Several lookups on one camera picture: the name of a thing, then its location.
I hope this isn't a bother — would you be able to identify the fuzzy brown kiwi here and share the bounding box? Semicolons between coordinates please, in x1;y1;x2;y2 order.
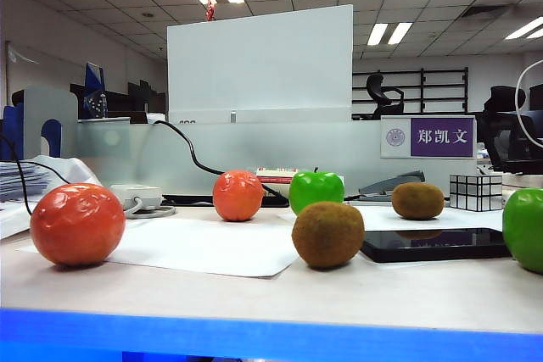
390;181;445;221
291;201;366;270

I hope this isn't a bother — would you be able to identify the black smartphone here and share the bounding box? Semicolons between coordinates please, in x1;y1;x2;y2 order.
360;227;512;264

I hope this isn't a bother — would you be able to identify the glossy orange fruit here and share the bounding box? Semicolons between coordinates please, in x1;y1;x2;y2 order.
29;182;127;267
212;170;265;223

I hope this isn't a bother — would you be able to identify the green plastic apple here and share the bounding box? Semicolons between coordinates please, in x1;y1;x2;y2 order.
501;187;543;275
288;166;345;216

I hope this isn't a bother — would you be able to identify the frosted glass desk partition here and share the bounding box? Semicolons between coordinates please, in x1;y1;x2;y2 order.
76;118;479;202

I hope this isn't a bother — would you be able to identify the large white board panel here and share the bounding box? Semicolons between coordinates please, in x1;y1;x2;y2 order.
166;3;355;125

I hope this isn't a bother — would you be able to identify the grey stapler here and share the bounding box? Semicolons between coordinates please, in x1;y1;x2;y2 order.
358;170;426;203

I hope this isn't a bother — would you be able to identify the white power adapter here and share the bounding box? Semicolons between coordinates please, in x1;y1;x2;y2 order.
109;183;165;211

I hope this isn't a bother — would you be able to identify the dark background furniture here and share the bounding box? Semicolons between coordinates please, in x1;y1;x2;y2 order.
70;79;167;125

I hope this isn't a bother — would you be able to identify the purple white name plate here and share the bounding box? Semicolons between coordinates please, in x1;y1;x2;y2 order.
379;114;478;161

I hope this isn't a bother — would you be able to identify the blue front edge strip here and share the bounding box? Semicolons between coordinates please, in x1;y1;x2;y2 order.
0;307;543;362

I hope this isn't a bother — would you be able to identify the blue crystal trophy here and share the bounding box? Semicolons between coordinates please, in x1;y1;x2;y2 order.
82;62;109;120

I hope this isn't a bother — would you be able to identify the white plastic bag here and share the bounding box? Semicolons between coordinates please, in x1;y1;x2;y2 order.
0;154;104;239

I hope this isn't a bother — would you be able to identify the silver mirror cube puzzle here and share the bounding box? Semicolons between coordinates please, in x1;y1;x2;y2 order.
448;173;504;212

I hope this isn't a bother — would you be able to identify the grey file bookend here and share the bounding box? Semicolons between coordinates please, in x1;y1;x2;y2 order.
23;85;80;160

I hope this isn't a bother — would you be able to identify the black mesh office chair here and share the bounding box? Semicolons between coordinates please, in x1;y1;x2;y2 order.
477;85;543;175

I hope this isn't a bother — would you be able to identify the stack of printed papers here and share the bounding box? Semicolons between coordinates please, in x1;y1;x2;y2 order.
0;161;56;203

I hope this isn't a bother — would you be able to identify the blue file bookend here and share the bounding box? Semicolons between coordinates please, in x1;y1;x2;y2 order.
0;103;25;162

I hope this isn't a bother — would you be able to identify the thick black cable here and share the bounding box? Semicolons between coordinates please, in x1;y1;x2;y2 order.
153;119;289;202

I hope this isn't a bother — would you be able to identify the white power cable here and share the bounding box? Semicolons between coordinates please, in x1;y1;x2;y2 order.
123;196;176;220

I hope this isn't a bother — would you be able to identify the black wall shelf rack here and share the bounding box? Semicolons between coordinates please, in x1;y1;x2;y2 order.
351;66;470;116

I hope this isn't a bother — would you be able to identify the thin black cable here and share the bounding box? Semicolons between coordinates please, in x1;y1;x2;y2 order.
0;132;71;215

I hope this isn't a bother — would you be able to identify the white looped cable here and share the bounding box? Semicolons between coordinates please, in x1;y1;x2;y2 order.
514;58;543;149

